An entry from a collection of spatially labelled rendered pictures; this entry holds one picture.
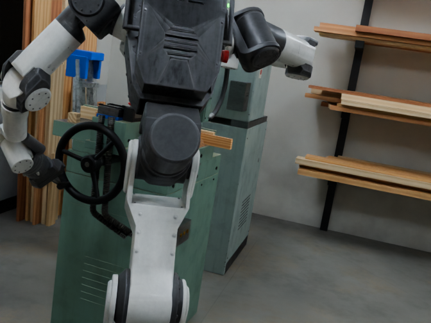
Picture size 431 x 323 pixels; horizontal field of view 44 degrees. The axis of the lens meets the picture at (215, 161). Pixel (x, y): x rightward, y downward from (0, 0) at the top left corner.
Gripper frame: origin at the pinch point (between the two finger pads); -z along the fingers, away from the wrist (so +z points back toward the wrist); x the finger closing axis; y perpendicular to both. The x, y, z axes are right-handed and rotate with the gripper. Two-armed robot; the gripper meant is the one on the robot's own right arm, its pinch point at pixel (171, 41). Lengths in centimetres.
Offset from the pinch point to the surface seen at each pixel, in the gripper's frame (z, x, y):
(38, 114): -130, -13, 111
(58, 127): -41, 34, 20
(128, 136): -6.6, 34.8, 12.0
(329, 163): 39, -70, 208
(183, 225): 16, 54, 36
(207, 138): 14.9, 20.5, 29.2
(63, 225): -34, 65, 42
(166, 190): 8, 45, 28
